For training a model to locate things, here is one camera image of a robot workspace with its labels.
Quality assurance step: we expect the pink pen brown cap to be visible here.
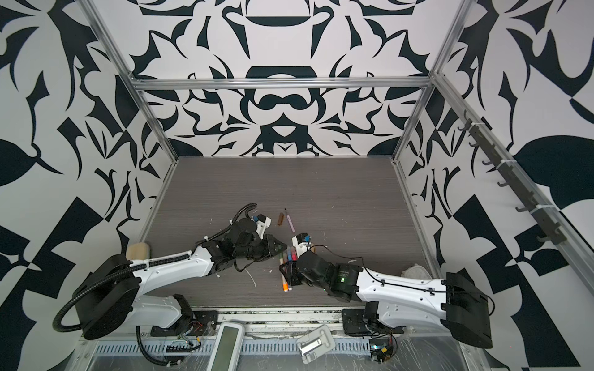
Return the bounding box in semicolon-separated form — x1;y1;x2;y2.
284;208;296;233

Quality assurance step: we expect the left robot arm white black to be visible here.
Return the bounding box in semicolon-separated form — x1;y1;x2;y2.
52;215;287;340

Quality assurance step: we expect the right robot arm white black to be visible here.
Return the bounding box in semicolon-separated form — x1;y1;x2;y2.
279;250;493;349

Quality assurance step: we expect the orange highlighter pen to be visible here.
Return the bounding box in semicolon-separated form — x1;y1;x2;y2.
278;254;289;292

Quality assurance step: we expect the white round timer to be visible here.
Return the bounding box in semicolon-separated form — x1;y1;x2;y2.
402;264;433;281

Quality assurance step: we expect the beige sponge block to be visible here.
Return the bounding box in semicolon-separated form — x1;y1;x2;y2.
125;242;151;261

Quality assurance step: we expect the white handheld tablet device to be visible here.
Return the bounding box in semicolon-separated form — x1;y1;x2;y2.
207;322;245;371

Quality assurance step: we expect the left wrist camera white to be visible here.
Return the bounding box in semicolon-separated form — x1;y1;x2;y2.
252;214;272;240

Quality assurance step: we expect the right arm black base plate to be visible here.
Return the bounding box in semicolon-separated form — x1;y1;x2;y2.
341;309;404;337

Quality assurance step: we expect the aluminium frame front rail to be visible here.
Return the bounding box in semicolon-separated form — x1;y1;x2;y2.
80;303;476;342

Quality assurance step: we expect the grey metal bracket box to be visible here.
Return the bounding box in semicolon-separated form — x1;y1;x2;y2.
296;325;337;364

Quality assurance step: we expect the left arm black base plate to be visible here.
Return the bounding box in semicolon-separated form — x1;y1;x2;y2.
150;310;218;337

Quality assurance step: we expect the aluminium frame back beam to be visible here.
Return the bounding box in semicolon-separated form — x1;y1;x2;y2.
131;77;430;91

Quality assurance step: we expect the black corrugated cable hose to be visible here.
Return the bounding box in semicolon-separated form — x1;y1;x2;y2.
52;252;191;334

